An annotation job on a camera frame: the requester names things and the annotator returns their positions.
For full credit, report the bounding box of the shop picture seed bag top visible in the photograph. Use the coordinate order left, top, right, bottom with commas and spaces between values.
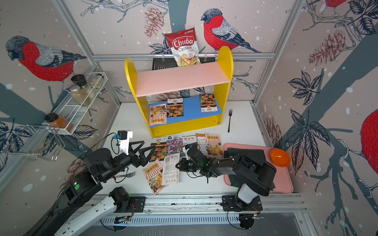
205, 133, 223, 158

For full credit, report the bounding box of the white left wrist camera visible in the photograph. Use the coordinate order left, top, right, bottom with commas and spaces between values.
114, 130, 133, 155

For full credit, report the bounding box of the marigold seed bag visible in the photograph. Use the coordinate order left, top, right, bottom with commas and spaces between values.
167, 98, 184, 118
199, 94, 218, 113
150, 136, 167, 162

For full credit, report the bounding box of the orange spice jar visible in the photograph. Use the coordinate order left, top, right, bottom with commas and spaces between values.
44, 113, 69, 129

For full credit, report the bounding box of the large shop seed bag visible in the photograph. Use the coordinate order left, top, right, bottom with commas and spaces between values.
149, 103, 167, 126

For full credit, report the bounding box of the yellow wooden shelf unit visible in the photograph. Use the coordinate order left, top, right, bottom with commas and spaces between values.
124, 46, 234, 138

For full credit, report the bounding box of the red Chuba chips bag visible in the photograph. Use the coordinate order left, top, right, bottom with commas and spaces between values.
165, 28, 200, 67

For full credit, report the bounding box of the beige spice jar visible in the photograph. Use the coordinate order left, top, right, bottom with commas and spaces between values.
69, 85, 91, 107

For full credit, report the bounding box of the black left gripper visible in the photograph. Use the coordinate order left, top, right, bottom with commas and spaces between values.
101, 139, 156, 182

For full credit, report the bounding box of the pink tray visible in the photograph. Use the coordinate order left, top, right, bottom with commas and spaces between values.
223, 143, 294, 194

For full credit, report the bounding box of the pink shop seed bag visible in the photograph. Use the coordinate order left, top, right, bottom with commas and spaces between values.
143, 160, 165, 195

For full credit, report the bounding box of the white text seed bag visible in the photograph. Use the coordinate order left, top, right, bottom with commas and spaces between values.
162, 153, 180, 186

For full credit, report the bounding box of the orange back-side seed bag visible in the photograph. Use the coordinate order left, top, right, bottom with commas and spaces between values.
196, 133, 208, 156

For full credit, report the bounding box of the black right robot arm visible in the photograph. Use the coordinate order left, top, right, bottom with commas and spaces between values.
176, 147, 277, 204

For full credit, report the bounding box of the white wire spice rack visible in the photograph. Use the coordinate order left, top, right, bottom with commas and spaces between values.
45, 72, 108, 135

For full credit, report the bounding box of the black fork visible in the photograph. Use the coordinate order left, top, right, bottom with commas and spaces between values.
227, 109, 233, 133

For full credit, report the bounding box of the orange bowl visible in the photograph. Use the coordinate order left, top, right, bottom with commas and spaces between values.
270, 148, 291, 167

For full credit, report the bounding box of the pink handled fork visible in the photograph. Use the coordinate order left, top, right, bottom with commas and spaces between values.
115, 171, 136, 179

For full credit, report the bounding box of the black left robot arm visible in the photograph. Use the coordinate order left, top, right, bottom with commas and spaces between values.
25, 141, 156, 236

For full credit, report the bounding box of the black lid spice jar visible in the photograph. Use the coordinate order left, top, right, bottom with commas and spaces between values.
71, 74, 95, 99

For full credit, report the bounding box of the purple flower seed bag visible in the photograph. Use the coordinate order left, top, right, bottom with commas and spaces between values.
166, 134, 183, 155

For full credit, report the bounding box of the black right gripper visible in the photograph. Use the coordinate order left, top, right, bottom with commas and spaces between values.
173, 159, 202, 173

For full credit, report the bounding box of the dark green cloth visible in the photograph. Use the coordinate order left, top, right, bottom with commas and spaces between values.
225, 148, 277, 190

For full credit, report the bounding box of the blue flower seed bag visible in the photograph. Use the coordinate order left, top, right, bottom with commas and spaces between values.
183, 135, 197, 148

